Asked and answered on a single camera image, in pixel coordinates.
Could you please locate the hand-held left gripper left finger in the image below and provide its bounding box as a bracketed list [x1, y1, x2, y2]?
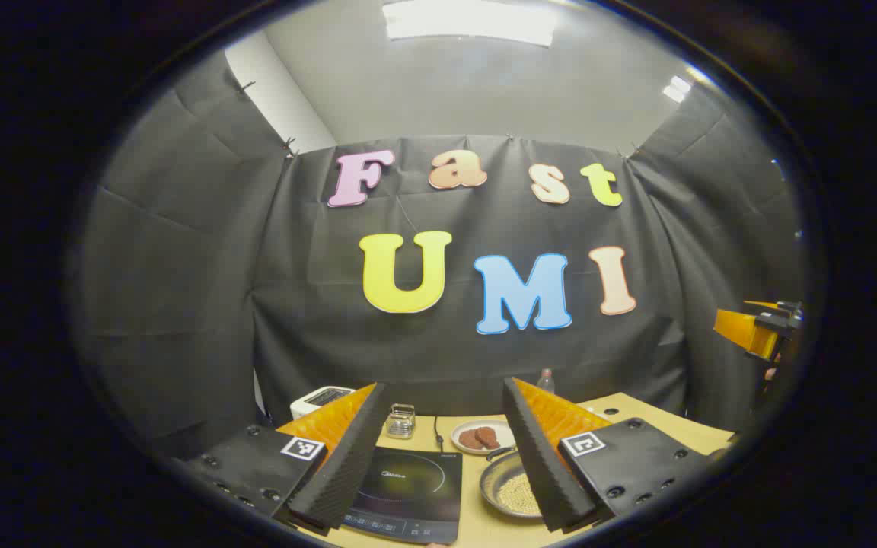
[180, 382, 392, 537]

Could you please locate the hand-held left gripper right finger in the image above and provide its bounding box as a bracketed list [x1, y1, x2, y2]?
[501, 377, 713, 534]

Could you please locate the steel pot with black handle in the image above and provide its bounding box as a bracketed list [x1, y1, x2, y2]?
[479, 448, 553, 520]

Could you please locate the black induction cooktop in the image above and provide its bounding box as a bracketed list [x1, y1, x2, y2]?
[343, 446, 464, 546]

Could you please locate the heap of soybeans in pot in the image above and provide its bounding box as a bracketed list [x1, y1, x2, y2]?
[501, 473, 542, 517]

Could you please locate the white toaster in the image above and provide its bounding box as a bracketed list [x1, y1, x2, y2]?
[290, 386, 356, 421]

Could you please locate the white round plate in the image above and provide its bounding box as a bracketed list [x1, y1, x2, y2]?
[451, 419, 517, 456]

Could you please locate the black backdrop cloth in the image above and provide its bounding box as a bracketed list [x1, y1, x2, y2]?
[77, 49, 805, 457]

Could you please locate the large ceiling light panel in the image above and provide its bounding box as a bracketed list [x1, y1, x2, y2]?
[381, 0, 557, 47]

